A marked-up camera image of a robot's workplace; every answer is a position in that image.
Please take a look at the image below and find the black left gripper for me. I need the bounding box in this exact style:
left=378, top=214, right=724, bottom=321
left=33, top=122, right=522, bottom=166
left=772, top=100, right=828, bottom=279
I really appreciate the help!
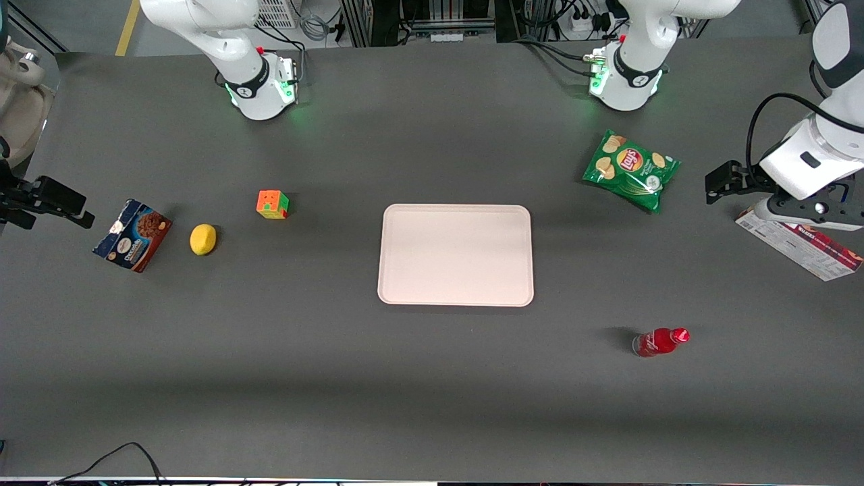
left=705, top=160, right=778, bottom=205

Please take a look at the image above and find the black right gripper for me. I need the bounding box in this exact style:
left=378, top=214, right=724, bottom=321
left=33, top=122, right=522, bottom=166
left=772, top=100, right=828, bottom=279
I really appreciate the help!
left=0, top=175, right=96, bottom=231

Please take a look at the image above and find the red tartan cookie box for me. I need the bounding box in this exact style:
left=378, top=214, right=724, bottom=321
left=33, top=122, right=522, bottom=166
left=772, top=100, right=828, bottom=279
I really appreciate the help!
left=734, top=205, right=864, bottom=282

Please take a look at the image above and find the blue chocolate cookie box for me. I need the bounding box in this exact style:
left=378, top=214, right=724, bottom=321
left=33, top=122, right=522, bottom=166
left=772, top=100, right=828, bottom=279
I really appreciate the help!
left=92, top=198, right=173, bottom=274

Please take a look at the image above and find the pale pink plastic tray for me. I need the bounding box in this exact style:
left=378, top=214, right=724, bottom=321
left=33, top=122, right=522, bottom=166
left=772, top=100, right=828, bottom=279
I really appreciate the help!
left=377, top=203, right=535, bottom=308

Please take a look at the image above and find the white perforated box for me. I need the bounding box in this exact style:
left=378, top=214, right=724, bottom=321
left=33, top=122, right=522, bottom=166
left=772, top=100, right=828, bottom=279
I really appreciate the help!
left=254, top=0, right=300, bottom=30

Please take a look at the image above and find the green chips bag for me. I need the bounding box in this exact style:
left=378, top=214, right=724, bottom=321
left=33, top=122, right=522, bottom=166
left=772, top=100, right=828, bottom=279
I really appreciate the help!
left=582, top=129, right=682, bottom=215

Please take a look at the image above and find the beige rounded machine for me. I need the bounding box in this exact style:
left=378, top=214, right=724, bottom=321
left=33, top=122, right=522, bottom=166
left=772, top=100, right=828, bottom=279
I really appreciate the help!
left=0, top=35, right=57, bottom=168

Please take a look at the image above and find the yellow lemon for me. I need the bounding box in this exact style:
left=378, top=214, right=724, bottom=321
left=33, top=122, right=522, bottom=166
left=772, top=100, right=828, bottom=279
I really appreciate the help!
left=189, top=223, right=218, bottom=257

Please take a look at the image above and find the red soda bottle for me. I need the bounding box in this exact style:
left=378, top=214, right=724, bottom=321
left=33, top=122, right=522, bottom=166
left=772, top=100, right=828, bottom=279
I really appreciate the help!
left=631, top=327, right=691, bottom=358

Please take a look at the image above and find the multicolour puzzle cube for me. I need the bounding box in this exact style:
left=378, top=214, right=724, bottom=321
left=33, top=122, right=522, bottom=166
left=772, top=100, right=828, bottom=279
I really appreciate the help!
left=256, top=189, right=290, bottom=221

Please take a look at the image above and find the white power strip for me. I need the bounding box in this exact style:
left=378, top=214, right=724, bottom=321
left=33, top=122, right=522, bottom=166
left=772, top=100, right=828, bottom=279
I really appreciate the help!
left=562, top=5, right=616, bottom=36

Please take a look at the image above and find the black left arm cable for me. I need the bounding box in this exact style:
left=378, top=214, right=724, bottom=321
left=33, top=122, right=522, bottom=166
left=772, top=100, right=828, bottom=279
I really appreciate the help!
left=745, top=92, right=828, bottom=179

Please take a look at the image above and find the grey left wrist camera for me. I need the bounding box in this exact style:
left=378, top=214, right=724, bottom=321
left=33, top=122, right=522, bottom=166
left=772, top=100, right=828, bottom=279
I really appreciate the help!
left=754, top=194, right=864, bottom=232

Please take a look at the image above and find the black left base cable bundle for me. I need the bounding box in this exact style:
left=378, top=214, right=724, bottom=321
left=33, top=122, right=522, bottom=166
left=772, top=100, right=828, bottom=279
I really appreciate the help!
left=511, top=35, right=612, bottom=80

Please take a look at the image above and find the thin black table-edge cable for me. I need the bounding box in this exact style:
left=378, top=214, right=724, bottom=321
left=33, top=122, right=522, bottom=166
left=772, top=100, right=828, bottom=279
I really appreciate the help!
left=49, top=441, right=167, bottom=486

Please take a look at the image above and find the black right base cable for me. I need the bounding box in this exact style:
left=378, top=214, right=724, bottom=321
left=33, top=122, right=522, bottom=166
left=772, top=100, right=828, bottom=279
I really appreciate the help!
left=254, top=20, right=308, bottom=87

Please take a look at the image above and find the grey coiled cable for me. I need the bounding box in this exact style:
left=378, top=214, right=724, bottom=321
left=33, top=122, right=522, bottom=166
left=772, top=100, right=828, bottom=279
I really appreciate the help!
left=298, top=9, right=334, bottom=43

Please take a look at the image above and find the black aluminium rack frame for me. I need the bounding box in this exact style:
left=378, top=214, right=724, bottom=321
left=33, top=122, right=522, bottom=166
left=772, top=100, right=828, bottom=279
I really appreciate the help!
left=340, top=0, right=499, bottom=48

